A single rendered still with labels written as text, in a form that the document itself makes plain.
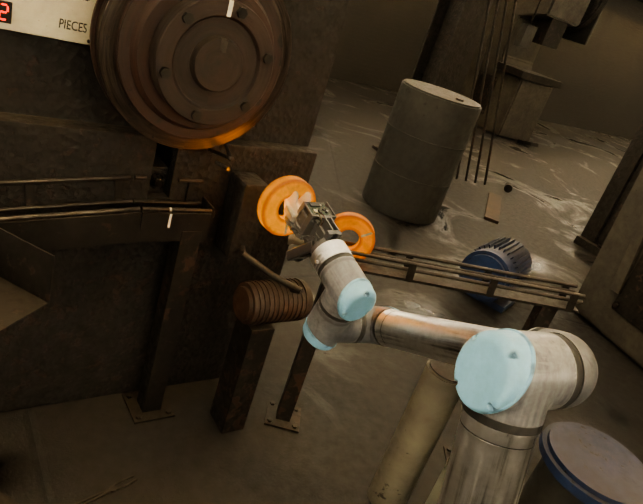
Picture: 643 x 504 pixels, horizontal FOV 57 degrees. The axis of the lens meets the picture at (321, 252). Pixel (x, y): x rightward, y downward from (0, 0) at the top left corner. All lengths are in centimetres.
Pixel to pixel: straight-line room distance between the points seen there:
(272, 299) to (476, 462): 94
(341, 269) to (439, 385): 52
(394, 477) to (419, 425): 20
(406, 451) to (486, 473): 89
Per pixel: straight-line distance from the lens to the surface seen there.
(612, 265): 377
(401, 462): 182
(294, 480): 193
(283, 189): 144
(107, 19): 139
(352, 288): 125
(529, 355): 87
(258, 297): 168
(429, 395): 168
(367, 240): 173
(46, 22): 150
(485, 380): 87
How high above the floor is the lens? 136
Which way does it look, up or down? 24 degrees down
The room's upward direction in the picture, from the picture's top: 19 degrees clockwise
